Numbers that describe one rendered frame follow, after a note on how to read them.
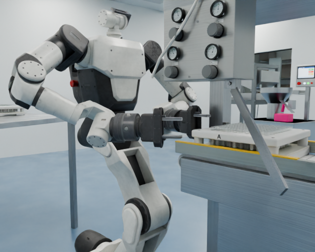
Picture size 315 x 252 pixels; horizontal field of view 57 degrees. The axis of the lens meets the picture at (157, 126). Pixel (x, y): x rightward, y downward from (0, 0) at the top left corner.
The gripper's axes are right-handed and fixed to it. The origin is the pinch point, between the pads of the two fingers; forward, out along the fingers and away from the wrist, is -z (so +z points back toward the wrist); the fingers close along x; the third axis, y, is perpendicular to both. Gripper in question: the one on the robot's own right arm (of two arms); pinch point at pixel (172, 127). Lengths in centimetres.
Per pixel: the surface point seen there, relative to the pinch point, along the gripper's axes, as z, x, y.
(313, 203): -33.2, 12.5, 24.4
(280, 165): -27.4, 5.6, 20.7
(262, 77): -74, -35, -360
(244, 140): -20.2, 1.3, 13.7
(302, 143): -37.4, 4.1, -1.1
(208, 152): -11.3, 5.2, 10.6
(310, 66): -111, -40, -266
